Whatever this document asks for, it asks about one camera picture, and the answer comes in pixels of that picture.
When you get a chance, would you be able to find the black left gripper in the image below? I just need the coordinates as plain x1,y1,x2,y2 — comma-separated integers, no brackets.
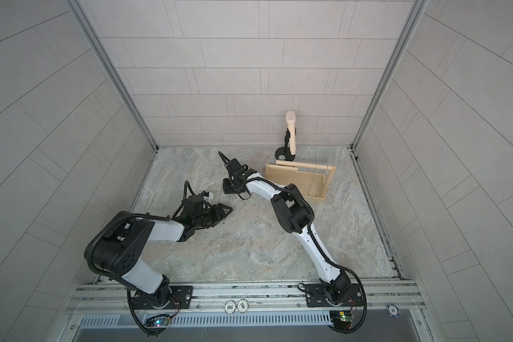
192,204,235,229

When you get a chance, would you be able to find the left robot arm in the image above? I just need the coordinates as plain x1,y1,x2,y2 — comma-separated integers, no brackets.
84,192,233,309

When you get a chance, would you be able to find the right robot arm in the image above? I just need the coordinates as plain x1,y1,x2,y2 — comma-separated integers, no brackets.
218,152,351,306

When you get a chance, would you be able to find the wooden jewelry display stand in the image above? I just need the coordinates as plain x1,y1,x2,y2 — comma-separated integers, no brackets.
265,160,336,203

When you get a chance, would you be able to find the ventilation grille strip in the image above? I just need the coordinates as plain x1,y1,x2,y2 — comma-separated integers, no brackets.
79,311,332,329

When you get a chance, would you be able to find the left green circuit board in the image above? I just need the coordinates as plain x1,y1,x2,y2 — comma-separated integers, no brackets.
145,313,174,329

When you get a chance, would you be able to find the green circuit board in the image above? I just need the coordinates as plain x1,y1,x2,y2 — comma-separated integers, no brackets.
329,311,356,331
145,313,174,329

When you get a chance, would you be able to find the right green circuit board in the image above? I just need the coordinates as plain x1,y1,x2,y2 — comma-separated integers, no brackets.
329,311,356,331

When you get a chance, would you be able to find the aluminium corner profile right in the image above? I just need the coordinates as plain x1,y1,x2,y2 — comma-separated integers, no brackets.
351,0,428,151

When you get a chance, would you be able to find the aluminium corner profile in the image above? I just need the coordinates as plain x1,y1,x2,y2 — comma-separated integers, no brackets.
65,0,159,153
351,0,428,151

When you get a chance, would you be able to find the aluminium corner profile left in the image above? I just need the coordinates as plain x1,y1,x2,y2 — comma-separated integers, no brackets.
65,0,159,153

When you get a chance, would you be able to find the blue poker chip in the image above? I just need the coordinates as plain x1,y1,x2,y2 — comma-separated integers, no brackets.
386,304,400,318

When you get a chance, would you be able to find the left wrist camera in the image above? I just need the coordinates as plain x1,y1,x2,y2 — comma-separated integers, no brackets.
201,191,214,202

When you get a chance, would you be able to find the left poker chip on rail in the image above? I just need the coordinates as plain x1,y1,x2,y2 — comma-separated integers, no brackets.
225,300,237,315

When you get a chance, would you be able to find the poker chip on rail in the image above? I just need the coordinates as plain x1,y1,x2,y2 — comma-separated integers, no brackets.
237,299,249,313
225,300,237,315

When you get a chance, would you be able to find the right poker chip on rail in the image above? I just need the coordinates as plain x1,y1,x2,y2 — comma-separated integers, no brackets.
237,299,249,313

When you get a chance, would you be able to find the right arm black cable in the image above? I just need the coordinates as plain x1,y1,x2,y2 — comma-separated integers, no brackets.
239,177,368,334

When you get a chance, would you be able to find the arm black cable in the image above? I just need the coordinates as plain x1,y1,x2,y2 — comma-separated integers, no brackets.
83,180,198,336
239,177,368,334

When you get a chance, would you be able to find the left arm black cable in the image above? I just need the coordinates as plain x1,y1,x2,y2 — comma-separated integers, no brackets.
83,180,198,336

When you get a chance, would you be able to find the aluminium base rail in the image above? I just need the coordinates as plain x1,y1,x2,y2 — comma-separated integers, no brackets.
66,278,425,314

